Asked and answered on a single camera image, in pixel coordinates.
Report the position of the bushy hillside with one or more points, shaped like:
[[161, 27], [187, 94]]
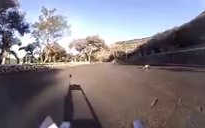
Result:
[[190, 33]]

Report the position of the row of trees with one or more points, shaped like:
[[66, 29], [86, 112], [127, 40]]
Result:
[[6, 23]]

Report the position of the grey asphalt road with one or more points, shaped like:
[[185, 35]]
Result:
[[123, 90]]

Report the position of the stone retaining wall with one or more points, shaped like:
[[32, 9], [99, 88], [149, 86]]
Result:
[[190, 56]]

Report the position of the robot's own part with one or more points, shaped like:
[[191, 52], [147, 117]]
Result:
[[65, 125], [138, 124]]

